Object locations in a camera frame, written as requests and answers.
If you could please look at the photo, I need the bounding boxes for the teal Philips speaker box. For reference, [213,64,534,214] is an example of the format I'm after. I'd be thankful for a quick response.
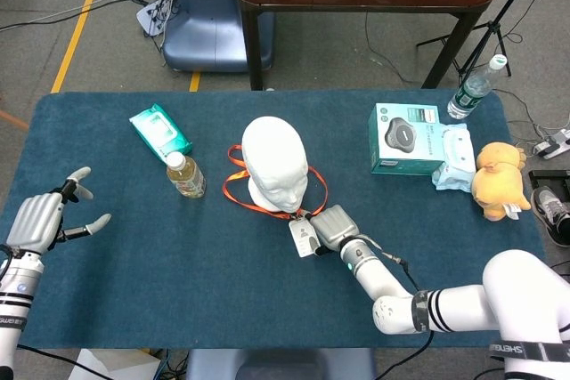
[367,102,446,176]

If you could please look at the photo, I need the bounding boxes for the blue felt table cover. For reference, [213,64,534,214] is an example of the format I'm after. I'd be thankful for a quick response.
[0,88,566,350]

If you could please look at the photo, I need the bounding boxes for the tea bottle with floral label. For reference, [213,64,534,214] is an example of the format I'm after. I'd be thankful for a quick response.
[166,150,208,199]

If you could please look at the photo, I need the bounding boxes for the orange lanyard with badge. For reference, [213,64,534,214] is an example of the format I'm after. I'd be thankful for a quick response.
[222,144,330,259]

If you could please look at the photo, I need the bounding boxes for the white power strip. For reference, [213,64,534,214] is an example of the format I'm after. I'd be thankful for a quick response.
[533,128,570,160]

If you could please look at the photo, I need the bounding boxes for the clear water bottle green label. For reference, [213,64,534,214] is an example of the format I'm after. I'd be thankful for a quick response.
[446,53,509,120]

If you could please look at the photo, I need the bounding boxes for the white socket board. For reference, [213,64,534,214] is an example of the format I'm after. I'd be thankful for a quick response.
[135,0,177,37]

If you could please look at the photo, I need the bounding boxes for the black tripod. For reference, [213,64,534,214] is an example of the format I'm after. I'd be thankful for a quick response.
[416,0,551,87]

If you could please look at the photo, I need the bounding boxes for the light blue wet wipes pack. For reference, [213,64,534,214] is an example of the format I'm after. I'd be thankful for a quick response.
[430,123,477,193]

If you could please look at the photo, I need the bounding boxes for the green wet wipes pack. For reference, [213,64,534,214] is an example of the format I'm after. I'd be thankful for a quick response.
[128,103,194,163]

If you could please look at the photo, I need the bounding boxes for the black foot pedal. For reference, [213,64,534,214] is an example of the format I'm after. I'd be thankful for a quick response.
[528,169,570,190]

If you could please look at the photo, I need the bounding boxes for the brown wooden stick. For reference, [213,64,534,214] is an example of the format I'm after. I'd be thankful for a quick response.
[0,108,30,132]

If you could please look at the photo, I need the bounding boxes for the white carton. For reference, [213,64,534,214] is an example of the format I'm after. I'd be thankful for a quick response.
[69,347,161,380]

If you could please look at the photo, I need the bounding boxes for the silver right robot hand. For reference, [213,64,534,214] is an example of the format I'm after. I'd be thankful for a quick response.
[309,204,361,257]

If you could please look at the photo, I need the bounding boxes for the yellow plush toy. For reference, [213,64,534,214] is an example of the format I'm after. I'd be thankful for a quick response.
[470,141,533,222]

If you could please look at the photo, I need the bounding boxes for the black and grey sneaker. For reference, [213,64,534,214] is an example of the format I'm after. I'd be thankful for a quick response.
[530,186,570,247]

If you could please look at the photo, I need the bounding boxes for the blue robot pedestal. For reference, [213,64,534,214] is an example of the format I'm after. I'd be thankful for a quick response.
[162,0,275,73]

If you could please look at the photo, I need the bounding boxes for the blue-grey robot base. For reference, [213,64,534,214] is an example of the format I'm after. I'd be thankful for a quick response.
[185,347,378,380]

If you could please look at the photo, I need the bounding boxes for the white foam mannequin head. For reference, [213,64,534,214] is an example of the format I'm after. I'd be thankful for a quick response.
[240,116,310,214]

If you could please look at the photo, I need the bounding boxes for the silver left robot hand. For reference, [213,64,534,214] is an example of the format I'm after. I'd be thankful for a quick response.
[4,166,113,256]

